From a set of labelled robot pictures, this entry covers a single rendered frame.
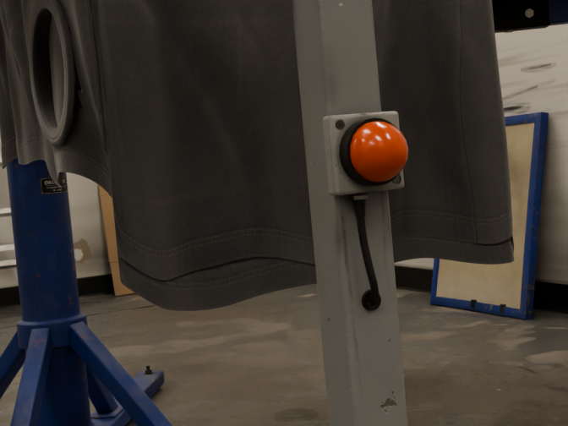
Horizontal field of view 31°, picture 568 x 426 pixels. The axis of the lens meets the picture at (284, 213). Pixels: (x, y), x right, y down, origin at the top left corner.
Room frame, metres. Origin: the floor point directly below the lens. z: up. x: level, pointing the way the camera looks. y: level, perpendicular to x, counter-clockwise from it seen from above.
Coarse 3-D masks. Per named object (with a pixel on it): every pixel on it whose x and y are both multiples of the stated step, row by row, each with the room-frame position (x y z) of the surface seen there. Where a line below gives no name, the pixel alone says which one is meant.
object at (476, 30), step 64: (128, 0) 0.88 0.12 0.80; (192, 0) 0.91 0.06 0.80; (256, 0) 0.93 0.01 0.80; (384, 0) 1.00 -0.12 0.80; (448, 0) 1.03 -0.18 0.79; (128, 64) 0.88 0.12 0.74; (192, 64) 0.92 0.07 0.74; (256, 64) 0.93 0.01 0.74; (384, 64) 1.00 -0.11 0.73; (448, 64) 1.03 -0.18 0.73; (128, 128) 0.88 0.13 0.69; (192, 128) 0.92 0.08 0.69; (256, 128) 0.94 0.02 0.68; (448, 128) 1.03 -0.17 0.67; (128, 192) 0.88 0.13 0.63; (192, 192) 0.92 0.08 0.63; (256, 192) 0.94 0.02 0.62; (448, 192) 1.03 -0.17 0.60; (128, 256) 0.88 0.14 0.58; (192, 256) 0.91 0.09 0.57; (256, 256) 0.94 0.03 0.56; (448, 256) 1.03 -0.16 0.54; (512, 256) 1.04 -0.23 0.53
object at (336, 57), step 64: (320, 0) 0.64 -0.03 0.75; (320, 64) 0.64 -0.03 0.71; (320, 128) 0.65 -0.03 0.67; (320, 192) 0.66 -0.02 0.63; (384, 192) 0.65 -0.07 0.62; (320, 256) 0.67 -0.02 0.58; (384, 256) 0.65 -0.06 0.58; (320, 320) 0.67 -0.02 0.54; (384, 320) 0.65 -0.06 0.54; (384, 384) 0.65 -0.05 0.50
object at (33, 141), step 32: (0, 0) 1.18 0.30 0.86; (32, 0) 1.02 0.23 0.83; (64, 0) 0.91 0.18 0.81; (0, 32) 1.26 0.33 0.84; (32, 32) 1.01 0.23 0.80; (64, 32) 0.90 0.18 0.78; (0, 64) 1.27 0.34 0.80; (32, 64) 1.03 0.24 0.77; (64, 64) 0.90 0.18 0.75; (0, 96) 1.29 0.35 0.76; (32, 96) 1.15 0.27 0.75; (64, 96) 0.91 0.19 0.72; (0, 128) 1.30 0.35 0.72; (32, 128) 1.16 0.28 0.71; (64, 128) 0.93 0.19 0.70; (96, 128) 0.91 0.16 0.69; (32, 160) 1.17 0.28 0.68; (64, 160) 0.96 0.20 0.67; (96, 160) 0.93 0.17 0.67
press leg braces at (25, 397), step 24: (48, 336) 2.10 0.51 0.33; (72, 336) 2.13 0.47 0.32; (0, 360) 2.27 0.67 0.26; (24, 360) 2.27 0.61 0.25; (48, 360) 2.08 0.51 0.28; (96, 360) 2.09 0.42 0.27; (0, 384) 2.28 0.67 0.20; (24, 384) 2.01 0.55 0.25; (96, 384) 2.41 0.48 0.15; (120, 384) 2.06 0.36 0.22; (24, 408) 1.97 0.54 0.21; (96, 408) 2.50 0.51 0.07; (120, 408) 2.55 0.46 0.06; (144, 408) 2.03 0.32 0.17
